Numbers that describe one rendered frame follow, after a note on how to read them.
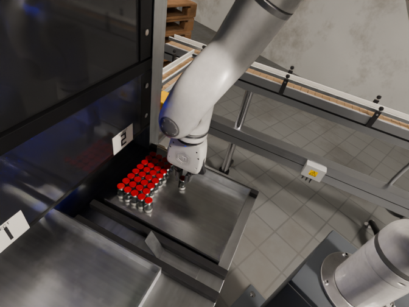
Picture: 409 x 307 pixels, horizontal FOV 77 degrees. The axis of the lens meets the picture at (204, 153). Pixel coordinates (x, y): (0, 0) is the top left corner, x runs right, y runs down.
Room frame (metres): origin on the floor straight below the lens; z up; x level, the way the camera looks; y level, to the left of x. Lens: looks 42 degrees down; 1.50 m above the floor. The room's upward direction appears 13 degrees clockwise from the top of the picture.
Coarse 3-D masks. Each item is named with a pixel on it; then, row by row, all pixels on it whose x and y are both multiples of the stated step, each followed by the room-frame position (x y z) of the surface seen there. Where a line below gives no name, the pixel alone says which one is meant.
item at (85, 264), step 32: (64, 224) 0.31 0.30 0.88; (0, 256) 0.21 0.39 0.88; (32, 256) 0.22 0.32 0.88; (64, 256) 0.24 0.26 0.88; (96, 256) 0.26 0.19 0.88; (128, 256) 0.27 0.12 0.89; (0, 288) 0.15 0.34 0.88; (32, 288) 0.16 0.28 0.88; (64, 288) 0.18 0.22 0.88; (96, 288) 0.19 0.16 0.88; (128, 288) 0.21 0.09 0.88
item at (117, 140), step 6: (132, 126) 0.56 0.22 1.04; (126, 132) 0.54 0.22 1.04; (132, 132) 0.56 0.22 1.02; (114, 138) 0.49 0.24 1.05; (120, 138) 0.51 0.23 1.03; (126, 138) 0.53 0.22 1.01; (132, 138) 0.56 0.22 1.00; (114, 144) 0.49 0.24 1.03; (120, 144) 0.51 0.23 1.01; (126, 144) 0.53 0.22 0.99; (114, 150) 0.49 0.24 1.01
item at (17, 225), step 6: (12, 216) 0.22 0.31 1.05; (18, 216) 0.23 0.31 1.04; (6, 222) 0.21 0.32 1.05; (12, 222) 0.22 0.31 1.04; (18, 222) 0.22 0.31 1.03; (24, 222) 0.23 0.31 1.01; (0, 228) 0.20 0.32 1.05; (12, 228) 0.21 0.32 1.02; (18, 228) 0.22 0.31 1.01; (24, 228) 0.23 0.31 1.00; (0, 234) 0.19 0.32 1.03; (6, 234) 0.20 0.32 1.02; (12, 234) 0.21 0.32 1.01; (18, 234) 0.22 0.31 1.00; (0, 240) 0.19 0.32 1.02; (6, 240) 0.20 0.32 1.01; (12, 240) 0.20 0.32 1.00; (0, 246) 0.18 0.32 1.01; (6, 246) 0.19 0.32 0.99; (0, 252) 0.18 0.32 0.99
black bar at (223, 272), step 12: (96, 204) 0.38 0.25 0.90; (108, 216) 0.36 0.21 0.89; (120, 216) 0.36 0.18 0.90; (132, 228) 0.34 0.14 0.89; (144, 228) 0.34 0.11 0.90; (168, 240) 0.33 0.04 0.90; (180, 252) 0.30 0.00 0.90; (192, 252) 0.31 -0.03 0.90; (204, 264) 0.29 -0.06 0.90; (216, 264) 0.29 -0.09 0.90; (216, 276) 0.28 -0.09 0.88
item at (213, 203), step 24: (168, 192) 0.49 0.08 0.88; (192, 192) 0.51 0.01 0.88; (216, 192) 0.53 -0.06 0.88; (240, 192) 0.55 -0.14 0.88; (144, 216) 0.39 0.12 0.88; (168, 216) 0.41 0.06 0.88; (192, 216) 0.42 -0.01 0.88; (216, 216) 0.44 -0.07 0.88; (192, 240) 0.35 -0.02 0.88; (216, 240) 0.37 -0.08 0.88
